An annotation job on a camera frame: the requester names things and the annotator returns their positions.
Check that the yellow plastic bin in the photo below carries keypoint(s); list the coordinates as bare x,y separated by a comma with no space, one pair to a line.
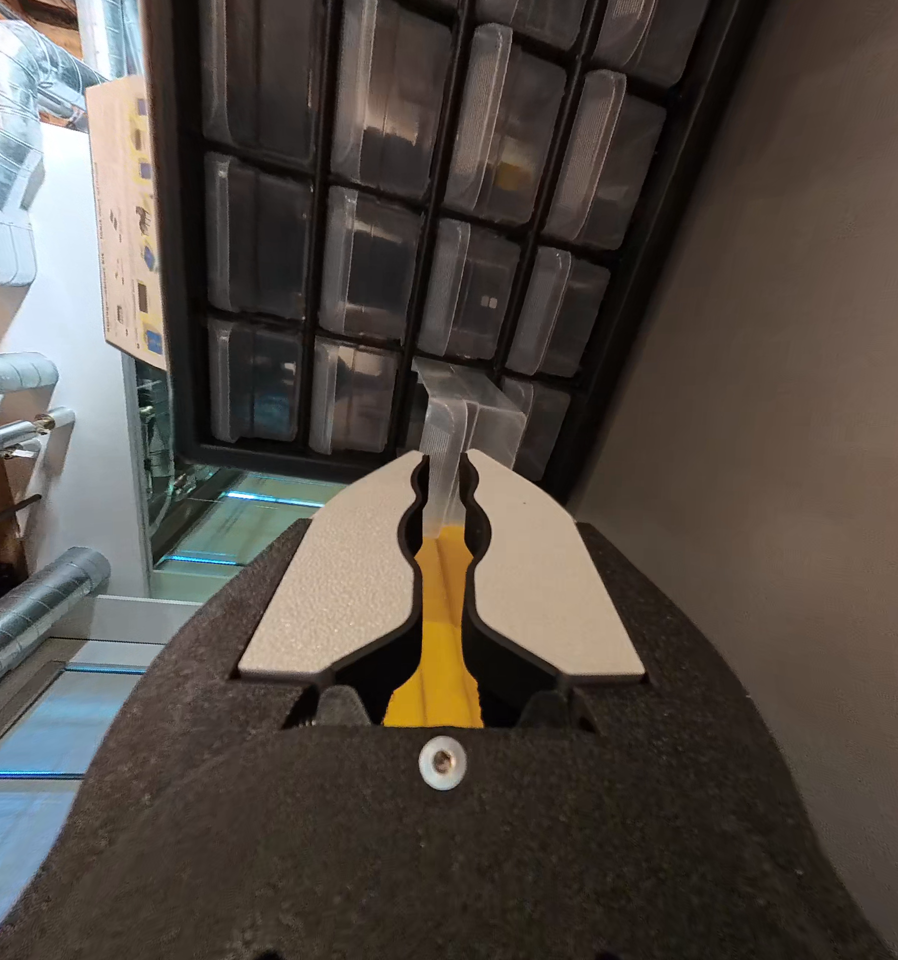
442,645

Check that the metal air duct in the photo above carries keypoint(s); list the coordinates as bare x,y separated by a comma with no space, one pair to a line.
7,383

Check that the black drawer cabinet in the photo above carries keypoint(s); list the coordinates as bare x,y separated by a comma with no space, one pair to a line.
179,225

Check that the silver pipe bundle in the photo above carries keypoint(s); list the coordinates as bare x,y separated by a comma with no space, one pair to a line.
7,150

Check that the clear plastic drawer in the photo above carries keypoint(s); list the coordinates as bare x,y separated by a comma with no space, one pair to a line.
464,398

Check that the round metal duct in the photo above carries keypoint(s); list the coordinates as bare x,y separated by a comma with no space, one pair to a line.
29,615

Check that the glass partition wall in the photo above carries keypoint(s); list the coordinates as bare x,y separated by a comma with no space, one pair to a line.
59,720

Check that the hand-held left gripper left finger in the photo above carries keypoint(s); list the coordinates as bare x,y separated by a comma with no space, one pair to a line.
337,600

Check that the printed instruction sheet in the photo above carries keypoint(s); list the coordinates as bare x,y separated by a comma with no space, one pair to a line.
134,225

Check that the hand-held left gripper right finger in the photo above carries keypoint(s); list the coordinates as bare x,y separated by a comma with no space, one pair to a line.
554,600

